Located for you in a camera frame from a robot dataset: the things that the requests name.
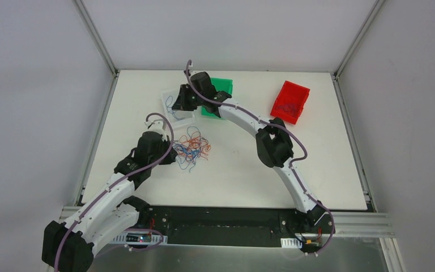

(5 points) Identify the red plastic bin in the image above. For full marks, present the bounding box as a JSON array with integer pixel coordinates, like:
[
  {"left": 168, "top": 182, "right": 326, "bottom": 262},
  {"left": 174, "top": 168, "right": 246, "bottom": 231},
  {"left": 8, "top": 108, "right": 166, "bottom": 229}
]
[{"left": 270, "top": 80, "right": 310, "bottom": 125}]

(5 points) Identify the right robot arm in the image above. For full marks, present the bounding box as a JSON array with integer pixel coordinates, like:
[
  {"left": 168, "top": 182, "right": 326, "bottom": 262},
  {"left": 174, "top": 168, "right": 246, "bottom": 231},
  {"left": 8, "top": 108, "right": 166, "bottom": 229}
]
[{"left": 172, "top": 71, "right": 327, "bottom": 232}]

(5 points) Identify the blue wire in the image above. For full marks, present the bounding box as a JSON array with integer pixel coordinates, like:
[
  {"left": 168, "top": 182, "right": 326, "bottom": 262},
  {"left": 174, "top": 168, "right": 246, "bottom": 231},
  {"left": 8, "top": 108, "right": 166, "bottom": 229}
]
[{"left": 165, "top": 95, "right": 186, "bottom": 122}]

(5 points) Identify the white plastic bin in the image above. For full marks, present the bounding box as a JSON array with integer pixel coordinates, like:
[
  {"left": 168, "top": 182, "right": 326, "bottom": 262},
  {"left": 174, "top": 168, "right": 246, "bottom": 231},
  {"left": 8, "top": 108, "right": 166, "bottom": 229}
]
[{"left": 161, "top": 89, "right": 196, "bottom": 130}]

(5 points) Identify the green plastic bin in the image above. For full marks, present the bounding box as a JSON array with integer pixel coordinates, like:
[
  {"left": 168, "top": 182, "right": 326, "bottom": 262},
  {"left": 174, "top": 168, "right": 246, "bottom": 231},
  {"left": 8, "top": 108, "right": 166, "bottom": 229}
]
[{"left": 201, "top": 78, "right": 233, "bottom": 119}]

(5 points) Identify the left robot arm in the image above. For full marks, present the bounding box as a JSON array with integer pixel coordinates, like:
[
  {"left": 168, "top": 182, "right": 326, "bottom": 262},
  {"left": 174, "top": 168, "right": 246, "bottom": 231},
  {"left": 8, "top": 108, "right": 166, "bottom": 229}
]
[{"left": 41, "top": 129, "right": 176, "bottom": 271}]

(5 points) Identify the purple wire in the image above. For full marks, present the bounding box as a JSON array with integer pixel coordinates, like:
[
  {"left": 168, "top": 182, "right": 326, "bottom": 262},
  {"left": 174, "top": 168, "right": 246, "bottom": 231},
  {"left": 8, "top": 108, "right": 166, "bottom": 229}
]
[{"left": 275, "top": 103, "right": 300, "bottom": 117}]

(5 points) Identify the coloured wire bundle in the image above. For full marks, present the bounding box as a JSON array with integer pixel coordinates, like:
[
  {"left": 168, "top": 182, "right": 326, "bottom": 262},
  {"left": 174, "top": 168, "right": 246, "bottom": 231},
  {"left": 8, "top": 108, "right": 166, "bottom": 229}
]
[{"left": 172, "top": 126, "right": 212, "bottom": 173}]

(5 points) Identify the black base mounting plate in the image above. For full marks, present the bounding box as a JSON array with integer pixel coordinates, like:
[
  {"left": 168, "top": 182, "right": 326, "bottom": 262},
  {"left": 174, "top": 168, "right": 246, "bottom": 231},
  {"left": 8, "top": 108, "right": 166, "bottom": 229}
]
[{"left": 131, "top": 206, "right": 332, "bottom": 248}]

